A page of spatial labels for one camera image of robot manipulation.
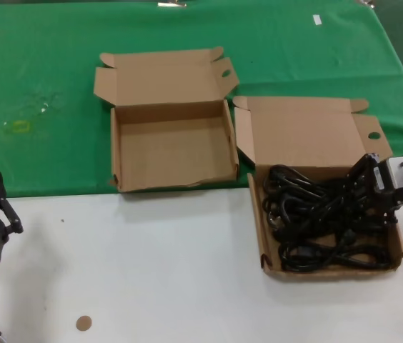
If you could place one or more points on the white tape strip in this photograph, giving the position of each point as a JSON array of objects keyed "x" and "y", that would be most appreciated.
[{"x": 316, "y": 20}]

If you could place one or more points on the round brown sticker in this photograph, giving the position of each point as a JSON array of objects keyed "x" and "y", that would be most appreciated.
[{"x": 83, "y": 323}]

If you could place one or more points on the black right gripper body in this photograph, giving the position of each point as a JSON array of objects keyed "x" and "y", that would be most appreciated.
[{"x": 374, "y": 186}]

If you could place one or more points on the green tablecloth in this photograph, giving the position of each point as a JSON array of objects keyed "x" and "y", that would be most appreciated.
[{"x": 44, "y": 53}]

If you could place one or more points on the metal cloth clip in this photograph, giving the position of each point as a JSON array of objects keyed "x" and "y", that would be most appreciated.
[
  {"x": 171, "y": 4},
  {"x": 366, "y": 3}
]

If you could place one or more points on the cardboard box with round hole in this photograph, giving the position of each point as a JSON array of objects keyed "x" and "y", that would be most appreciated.
[{"x": 301, "y": 132}]

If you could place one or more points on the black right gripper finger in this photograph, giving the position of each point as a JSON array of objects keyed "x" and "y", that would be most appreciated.
[
  {"x": 357, "y": 171},
  {"x": 390, "y": 218}
]

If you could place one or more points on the cardboard box with oval hole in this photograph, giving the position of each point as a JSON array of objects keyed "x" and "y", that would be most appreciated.
[{"x": 173, "y": 153}]

